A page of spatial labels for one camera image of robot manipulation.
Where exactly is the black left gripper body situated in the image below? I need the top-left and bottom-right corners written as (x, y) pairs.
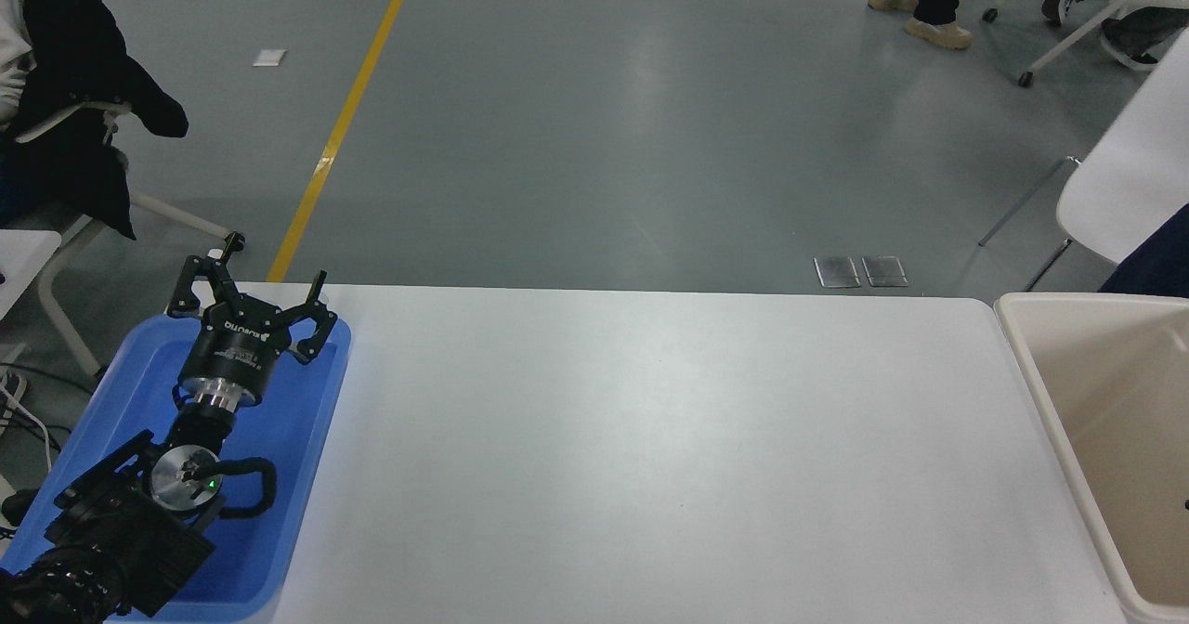
top-left (176, 299), bottom-right (288, 396)

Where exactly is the white chair with slanted legs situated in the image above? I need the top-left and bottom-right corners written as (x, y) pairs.
top-left (14, 99), bottom-right (233, 379)

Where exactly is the blue plastic tray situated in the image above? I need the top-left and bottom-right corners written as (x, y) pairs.
top-left (0, 313), bottom-right (354, 623)

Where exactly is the small white side table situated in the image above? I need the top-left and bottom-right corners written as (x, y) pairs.
top-left (0, 227), bottom-right (64, 319)

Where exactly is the seated person in black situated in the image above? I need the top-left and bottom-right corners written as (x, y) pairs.
top-left (0, 0), bottom-right (189, 240)

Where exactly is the black floor object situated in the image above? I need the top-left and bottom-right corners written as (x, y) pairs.
top-left (0, 487), bottom-right (40, 527)

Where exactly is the metal floor plate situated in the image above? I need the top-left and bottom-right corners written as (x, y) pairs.
top-left (815, 256), bottom-right (861, 289)
top-left (862, 255), bottom-right (909, 288)

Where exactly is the white wheeled chair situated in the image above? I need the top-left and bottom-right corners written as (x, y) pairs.
top-left (982, 0), bottom-right (1189, 87)

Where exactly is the large pale bin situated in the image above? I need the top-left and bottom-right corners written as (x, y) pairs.
top-left (994, 292), bottom-right (1189, 624)

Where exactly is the white shell chair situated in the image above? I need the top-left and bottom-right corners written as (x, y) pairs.
top-left (978, 25), bottom-right (1189, 293)

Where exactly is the person in dark blue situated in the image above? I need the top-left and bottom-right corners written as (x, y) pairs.
top-left (1099, 202), bottom-right (1189, 298)

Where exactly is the black floor cable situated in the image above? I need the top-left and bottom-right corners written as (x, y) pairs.
top-left (0, 359), bottom-right (75, 397)

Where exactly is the white floor cable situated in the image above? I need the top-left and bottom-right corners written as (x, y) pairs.
top-left (0, 387), bottom-right (55, 473)

